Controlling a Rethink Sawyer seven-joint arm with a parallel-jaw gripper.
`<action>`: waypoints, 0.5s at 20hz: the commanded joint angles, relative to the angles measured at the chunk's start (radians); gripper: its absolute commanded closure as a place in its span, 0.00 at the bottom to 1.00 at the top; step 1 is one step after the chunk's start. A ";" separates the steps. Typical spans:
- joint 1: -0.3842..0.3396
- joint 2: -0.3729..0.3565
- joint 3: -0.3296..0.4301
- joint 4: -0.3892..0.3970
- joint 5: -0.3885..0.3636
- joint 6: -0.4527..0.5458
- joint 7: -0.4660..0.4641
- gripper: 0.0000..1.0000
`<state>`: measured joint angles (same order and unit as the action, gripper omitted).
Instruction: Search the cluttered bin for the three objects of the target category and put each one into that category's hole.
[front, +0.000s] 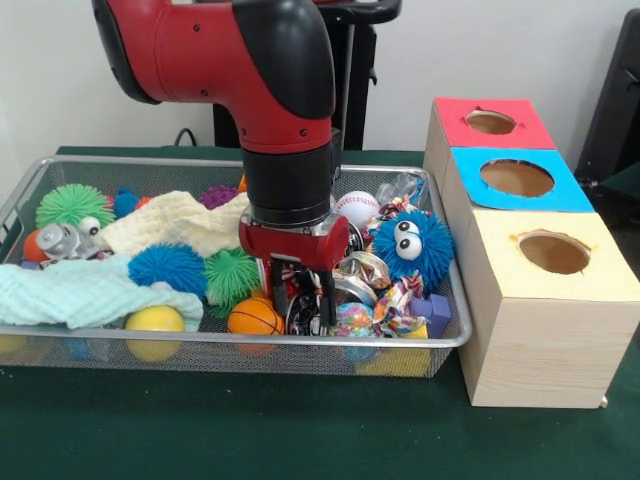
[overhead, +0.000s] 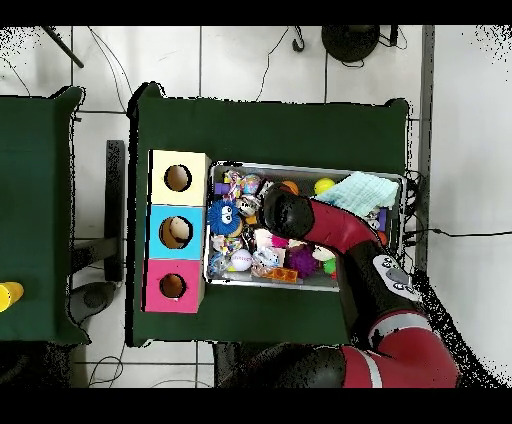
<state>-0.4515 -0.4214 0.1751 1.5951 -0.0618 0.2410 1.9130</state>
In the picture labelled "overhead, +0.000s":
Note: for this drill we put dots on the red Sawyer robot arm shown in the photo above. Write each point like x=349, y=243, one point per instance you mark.
x=340, y=228

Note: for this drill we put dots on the shallow silver mesh bin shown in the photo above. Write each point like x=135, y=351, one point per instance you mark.
x=240, y=280

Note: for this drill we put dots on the wooden box with three holes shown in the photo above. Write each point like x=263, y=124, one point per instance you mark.
x=176, y=236

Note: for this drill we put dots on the blue spiky ball with eyes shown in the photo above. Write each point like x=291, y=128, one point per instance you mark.
x=222, y=218

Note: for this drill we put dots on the orange toy basketball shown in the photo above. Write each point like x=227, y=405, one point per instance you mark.
x=291, y=186

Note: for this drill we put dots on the white baseball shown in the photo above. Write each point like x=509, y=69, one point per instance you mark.
x=242, y=260

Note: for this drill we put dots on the purple spiky ball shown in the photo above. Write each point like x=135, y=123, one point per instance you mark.
x=302, y=262

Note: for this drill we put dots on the orange plastic block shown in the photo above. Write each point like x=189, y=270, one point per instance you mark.
x=284, y=275

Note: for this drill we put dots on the yellow ball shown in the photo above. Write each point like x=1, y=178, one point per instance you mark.
x=324, y=186

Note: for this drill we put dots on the dark green tablecloth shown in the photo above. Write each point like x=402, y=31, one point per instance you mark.
x=36, y=120
x=260, y=132

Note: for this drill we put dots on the light blue waffle cloth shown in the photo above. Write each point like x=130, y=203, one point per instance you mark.
x=360, y=192

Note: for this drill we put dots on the black upright panel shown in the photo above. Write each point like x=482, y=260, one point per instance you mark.
x=115, y=200

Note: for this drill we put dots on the black round stand base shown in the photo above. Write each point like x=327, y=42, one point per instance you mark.
x=350, y=42

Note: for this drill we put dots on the black rod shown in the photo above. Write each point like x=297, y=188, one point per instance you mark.
x=64, y=48

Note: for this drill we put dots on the yellow plastic toy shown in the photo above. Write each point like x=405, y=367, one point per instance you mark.
x=10, y=295

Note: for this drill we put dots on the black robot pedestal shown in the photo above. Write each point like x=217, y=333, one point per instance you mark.
x=226, y=360

